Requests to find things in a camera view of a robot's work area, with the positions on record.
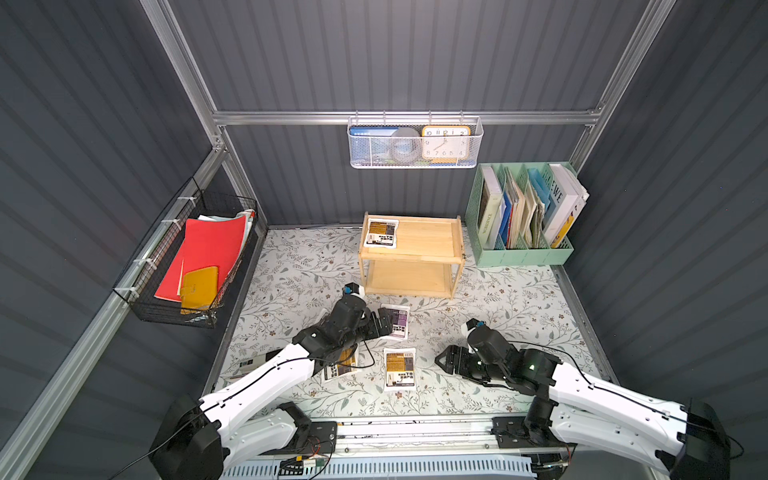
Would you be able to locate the purple coffee bag centre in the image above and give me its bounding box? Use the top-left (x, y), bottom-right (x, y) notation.
top-left (379, 304), bottom-right (410, 341)

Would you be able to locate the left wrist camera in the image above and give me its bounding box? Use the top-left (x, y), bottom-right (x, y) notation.
top-left (342, 282), bottom-right (365, 299)

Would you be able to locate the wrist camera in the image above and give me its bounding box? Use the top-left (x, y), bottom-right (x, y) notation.
top-left (342, 282), bottom-right (365, 299)
top-left (464, 318), bottom-right (485, 333)

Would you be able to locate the light wooden two-tier shelf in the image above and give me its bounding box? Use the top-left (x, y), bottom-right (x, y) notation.
top-left (358, 213), bottom-right (466, 299)

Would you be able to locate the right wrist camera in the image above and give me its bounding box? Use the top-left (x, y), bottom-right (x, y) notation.
top-left (464, 318), bottom-right (485, 333)

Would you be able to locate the white wire wall basket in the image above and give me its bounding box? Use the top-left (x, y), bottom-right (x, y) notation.
top-left (346, 113), bottom-right (484, 169)

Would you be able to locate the yellow notebook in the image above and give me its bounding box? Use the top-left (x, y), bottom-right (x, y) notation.
top-left (180, 266), bottom-right (219, 315)

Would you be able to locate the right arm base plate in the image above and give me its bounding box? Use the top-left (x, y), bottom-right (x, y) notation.
top-left (490, 415), bottom-right (566, 449)

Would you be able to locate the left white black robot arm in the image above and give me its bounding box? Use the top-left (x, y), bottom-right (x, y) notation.
top-left (148, 293), bottom-right (393, 479)

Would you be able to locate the black wire side basket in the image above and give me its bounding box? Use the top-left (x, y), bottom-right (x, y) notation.
top-left (113, 179), bottom-right (259, 329)

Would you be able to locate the grey tape roll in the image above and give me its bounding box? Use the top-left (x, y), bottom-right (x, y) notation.
top-left (390, 127), bottom-right (422, 165)

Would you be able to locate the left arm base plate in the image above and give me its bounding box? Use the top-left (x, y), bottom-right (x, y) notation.
top-left (262, 421), bottom-right (338, 456)

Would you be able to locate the red folder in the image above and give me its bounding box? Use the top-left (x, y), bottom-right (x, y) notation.
top-left (154, 210), bottom-right (254, 304)

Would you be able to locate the white perforated cable tray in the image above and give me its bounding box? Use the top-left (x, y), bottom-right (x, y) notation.
top-left (222, 454), bottom-right (536, 479)

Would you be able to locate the white green book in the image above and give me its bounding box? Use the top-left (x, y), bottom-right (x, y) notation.
top-left (477, 166), bottom-right (503, 249)

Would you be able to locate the green file organizer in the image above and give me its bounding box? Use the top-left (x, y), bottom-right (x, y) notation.
top-left (466, 163), bottom-right (574, 268)

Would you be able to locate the blue box in basket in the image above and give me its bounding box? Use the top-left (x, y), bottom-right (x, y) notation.
top-left (348, 126), bottom-right (397, 168)

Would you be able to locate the yellow white alarm clock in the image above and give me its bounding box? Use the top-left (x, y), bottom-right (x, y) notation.
top-left (421, 125), bottom-right (472, 163)

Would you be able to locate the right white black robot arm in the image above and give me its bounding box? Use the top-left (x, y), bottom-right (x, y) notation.
top-left (435, 319), bottom-right (733, 479)

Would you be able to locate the white book with letters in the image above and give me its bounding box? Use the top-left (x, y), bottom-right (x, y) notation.
top-left (543, 163), bottom-right (589, 248)

